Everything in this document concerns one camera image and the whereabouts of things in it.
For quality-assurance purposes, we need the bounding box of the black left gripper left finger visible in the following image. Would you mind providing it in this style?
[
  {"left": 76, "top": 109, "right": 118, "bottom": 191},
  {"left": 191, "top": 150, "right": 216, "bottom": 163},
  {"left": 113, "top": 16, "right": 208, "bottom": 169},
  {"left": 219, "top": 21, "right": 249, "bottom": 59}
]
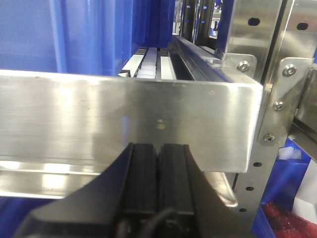
[{"left": 14, "top": 143, "right": 157, "bottom": 238}]

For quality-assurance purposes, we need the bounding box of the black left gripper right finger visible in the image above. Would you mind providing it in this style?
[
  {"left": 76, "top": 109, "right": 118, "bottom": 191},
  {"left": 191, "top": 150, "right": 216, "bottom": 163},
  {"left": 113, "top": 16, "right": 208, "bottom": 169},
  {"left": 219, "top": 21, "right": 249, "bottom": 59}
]
[{"left": 158, "top": 144, "right": 274, "bottom": 238}]

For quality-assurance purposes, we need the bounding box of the stainless steel shelf beam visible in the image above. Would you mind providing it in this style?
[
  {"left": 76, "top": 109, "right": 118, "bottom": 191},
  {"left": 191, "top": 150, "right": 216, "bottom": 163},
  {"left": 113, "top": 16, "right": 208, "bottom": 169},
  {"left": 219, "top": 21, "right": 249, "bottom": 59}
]
[{"left": 0, "top": 70, "right": 262, "bottom": 198}]

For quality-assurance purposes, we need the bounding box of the blue bin lower right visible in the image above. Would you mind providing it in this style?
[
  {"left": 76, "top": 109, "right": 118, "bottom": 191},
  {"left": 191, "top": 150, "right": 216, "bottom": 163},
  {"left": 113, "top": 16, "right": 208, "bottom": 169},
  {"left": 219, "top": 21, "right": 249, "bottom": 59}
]
[{"left": 251, "top": 139, "right": 317, "bottom": 238}]

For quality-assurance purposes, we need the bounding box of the white roller track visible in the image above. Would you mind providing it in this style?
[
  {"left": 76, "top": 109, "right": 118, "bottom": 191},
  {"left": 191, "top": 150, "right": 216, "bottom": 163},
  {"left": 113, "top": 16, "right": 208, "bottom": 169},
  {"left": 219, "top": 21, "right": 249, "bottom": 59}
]
[{"left": 118, "top": 47, "right": 177, "bottom": 80}]

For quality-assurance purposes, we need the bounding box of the large blue plastic tote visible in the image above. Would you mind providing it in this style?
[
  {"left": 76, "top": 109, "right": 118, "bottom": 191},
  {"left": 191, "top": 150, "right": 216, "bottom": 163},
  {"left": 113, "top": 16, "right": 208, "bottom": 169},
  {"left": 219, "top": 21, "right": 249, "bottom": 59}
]
[{"left": 0, "top": 0, "right": 175, "bottom": 76}]

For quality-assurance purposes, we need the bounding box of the steel shelf upright post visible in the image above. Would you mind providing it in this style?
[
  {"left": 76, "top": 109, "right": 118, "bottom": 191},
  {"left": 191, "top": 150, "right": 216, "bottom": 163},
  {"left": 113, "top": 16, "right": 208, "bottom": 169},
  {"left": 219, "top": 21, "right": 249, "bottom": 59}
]
[{"left": 222, "top": 0, "right": 317, "bottom": 228}]

